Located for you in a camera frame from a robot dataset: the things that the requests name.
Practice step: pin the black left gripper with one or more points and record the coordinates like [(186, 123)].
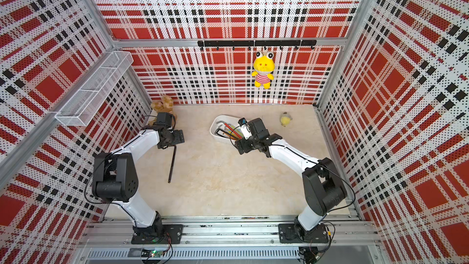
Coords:
[(179, 137)]

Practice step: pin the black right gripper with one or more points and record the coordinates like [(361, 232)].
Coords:
[(246, 146)]

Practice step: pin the large black hex key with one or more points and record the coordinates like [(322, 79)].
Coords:
[(172, 164), (228, 130)]

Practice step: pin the red sleeved hex key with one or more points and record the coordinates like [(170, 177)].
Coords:
[(233, 131)]

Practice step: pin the small black hex key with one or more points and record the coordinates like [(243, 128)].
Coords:
[(219, 134)]

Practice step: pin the orange sleeved hex key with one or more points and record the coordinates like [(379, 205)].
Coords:
[(227, 135)]

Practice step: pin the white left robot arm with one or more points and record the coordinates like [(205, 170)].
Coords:
[(115, 181)]

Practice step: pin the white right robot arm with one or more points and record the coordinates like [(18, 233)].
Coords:
[(324, 189)]

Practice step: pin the white plastic storage box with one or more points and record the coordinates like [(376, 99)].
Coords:
[(228, 119)]

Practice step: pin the small yellow plush ball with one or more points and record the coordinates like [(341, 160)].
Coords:
[(285, 119)]

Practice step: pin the brown teddy bear plush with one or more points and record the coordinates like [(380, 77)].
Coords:
[(165, 104)]

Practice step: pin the yellow frog plush toy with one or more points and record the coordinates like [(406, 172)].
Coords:
[(263, 69)]

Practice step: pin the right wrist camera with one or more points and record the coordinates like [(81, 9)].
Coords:
[(244, 128)]

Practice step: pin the black hook rail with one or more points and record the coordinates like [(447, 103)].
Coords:
[(255, 43)]

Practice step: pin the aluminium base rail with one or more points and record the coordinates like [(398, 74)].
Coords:
[(339, 239)]

